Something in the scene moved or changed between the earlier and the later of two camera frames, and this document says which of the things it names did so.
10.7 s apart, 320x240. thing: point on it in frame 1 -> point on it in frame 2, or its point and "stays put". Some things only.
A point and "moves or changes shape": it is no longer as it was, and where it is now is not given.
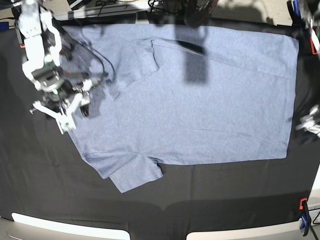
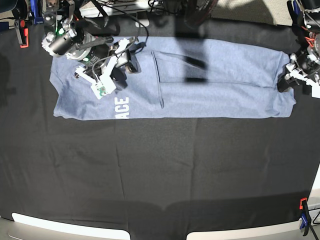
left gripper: (63, 90) -> (112, 55)
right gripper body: (311, 122) -> (305, 65)
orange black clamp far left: (22, 45) stays put
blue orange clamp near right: (306, 220) stays put
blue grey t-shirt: (172, 94) moves or changes shape
